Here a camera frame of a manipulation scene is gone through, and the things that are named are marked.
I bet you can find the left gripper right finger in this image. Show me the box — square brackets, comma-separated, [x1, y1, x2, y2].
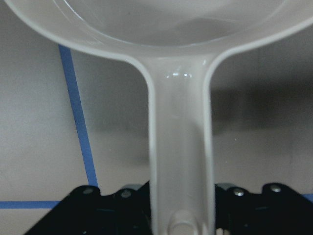
[215, 183, 313, 235]

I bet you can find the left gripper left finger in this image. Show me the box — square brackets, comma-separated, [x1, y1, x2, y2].
[26, 183, 152, 235]

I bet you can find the beige plastic dustpan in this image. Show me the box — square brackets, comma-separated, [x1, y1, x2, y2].
[7, 0, 313, 235]

